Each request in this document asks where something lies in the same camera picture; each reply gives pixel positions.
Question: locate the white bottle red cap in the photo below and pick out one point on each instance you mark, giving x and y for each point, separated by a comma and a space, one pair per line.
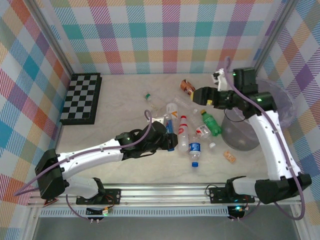
183, 135

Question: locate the green bottle yellow cap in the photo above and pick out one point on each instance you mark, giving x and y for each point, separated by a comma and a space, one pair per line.
211, 123

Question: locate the clear crushed plastic bottle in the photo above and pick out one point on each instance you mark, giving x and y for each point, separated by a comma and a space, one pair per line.
181, 101

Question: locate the black grey chessboard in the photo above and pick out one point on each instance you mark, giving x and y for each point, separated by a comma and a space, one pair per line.
80, 100

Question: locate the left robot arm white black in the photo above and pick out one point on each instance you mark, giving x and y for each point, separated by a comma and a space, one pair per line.
87, 156

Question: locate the white bottle orange V label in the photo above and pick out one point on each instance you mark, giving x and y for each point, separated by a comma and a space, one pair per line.
172, 110

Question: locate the clear bottle white cap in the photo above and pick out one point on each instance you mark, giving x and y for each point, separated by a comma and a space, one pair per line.
195, 118

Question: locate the red white label bottle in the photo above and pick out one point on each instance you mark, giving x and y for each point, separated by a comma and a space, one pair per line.
202, 131

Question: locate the connector with green light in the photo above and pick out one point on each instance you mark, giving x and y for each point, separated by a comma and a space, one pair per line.
105, 212
238, 208

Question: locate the brown swirl drink bottle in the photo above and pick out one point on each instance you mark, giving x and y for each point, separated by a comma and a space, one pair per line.
187, 86

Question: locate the red triangle warning sign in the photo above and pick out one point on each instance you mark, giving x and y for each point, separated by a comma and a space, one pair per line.
50, 203

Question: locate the small bottle green cap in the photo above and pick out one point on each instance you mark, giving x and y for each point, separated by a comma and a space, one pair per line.
148, 96

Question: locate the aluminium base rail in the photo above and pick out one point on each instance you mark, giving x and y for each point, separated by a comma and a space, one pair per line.
162, 196

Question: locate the aluminium frame post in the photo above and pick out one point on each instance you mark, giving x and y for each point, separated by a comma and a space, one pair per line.
52, 37
273, 37

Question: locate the small orange card box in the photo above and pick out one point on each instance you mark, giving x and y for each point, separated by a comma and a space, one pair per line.
229, 156

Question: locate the blue label water bottle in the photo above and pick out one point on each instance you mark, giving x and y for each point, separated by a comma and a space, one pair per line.
194, 148

